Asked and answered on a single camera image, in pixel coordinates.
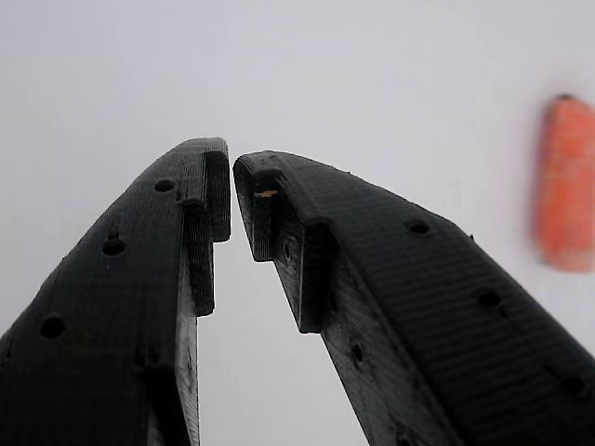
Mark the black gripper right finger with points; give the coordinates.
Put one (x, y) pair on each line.
(418, 302)

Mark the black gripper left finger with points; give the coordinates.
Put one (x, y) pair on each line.
(116, 302)

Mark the orange food piece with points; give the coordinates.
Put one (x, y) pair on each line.
(564, 186)

